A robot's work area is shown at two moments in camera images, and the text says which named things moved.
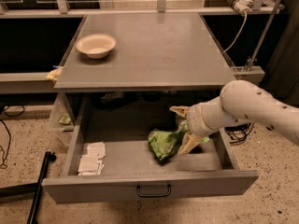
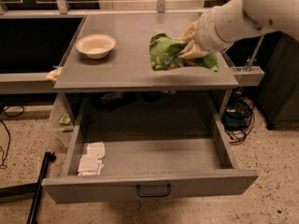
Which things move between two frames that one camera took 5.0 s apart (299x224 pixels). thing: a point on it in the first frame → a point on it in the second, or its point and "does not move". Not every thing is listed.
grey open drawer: x=108 y=157 does not move
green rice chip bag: x=164 y=145 → x=163 y=49
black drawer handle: x=154 y=194 does not move
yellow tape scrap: x=53 y=75 does not move
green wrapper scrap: x=65 y=119 does not move
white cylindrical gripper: x=196 y=120 → x=204 y=35
